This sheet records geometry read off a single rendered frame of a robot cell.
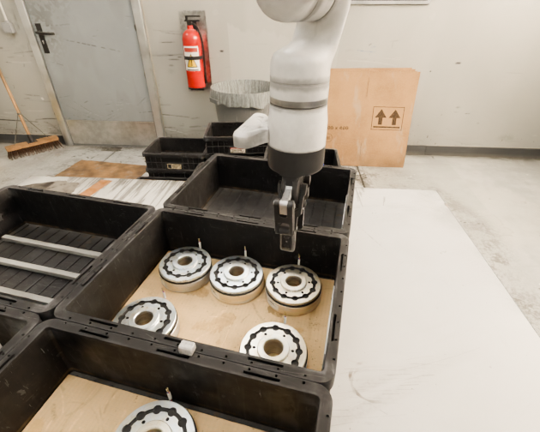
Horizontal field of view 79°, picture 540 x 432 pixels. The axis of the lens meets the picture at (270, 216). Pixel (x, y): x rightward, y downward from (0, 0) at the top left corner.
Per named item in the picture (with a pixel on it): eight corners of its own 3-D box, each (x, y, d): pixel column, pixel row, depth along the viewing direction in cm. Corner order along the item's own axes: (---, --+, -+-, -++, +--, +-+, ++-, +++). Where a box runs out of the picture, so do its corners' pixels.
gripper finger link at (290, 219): (274, 195, 41) (277, 225, 46) (270, 207, 40) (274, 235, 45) (295, 199, 41) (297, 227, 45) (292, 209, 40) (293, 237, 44)
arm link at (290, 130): (253, 126, 48) (251, 81, 45) (329, 133, 46) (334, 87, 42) (230, 148, 41) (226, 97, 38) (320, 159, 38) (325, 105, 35)
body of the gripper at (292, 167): (321, 153, 38) (315, 219, 43) (330, 129, 45) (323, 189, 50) (259, 146, 40) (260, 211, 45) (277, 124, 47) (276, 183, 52)
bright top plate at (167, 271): (220, 255, 68) (219, 253, 68) (193, 288, 60) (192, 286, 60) (179, 243, 71) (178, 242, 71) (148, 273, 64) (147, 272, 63)
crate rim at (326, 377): (348, 244, 63) (350, 234, 62) (332, 398, 39) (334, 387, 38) (161, 215, 72) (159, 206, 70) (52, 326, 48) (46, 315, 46)
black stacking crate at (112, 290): (341, 281, 68) (348, 237, 62) (323, 434, 45) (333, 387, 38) (169, 250, 77) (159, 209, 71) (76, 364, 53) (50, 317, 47)
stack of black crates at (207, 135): (272, 182, 248) (273, 121, 223) (268, 205, 220) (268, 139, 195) (217, 180, 251) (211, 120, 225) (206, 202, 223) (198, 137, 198)
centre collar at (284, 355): (293, 341, 51) (294, 339, 50) (283, 369, 47) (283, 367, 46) (264, 332, 52) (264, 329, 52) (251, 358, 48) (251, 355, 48)
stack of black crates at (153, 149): (218, 182, 249) (213, 138, 230) (208, 202, 224) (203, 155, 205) (165, 179, 251) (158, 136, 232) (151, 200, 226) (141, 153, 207)
